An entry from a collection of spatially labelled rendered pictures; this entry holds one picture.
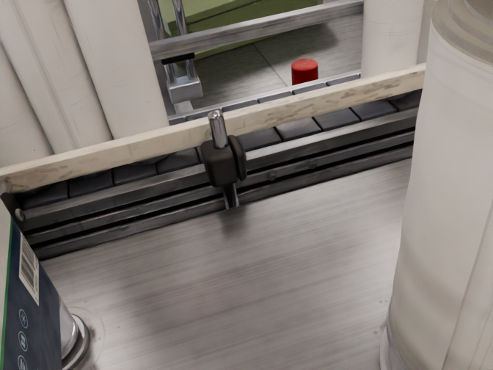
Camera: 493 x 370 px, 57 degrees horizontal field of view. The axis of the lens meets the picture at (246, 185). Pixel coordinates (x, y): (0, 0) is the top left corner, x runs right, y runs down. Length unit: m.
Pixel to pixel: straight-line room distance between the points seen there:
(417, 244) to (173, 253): 0.20
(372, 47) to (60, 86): 0.27
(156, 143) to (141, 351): 0.17
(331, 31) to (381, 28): 0.33
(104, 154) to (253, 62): 0.35
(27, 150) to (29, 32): 0.10
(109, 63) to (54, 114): 0.06
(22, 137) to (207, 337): 0.22
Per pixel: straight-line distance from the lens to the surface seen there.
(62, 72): 0.38
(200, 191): 0.41
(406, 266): 0.19
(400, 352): 0.23
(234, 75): 0.65
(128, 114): 0.39
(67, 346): 0.29
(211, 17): 0.71
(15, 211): 0.37
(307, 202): 0.35
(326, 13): 0.46
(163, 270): 0.32
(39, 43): 0.37
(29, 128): 0.41
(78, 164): 0.40
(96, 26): 0.36
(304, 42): 0.73
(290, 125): 0.43
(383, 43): 0.44
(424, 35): 0.49
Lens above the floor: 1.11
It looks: 39 degrees down
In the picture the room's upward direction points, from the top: 9 degrees counter-clockwise
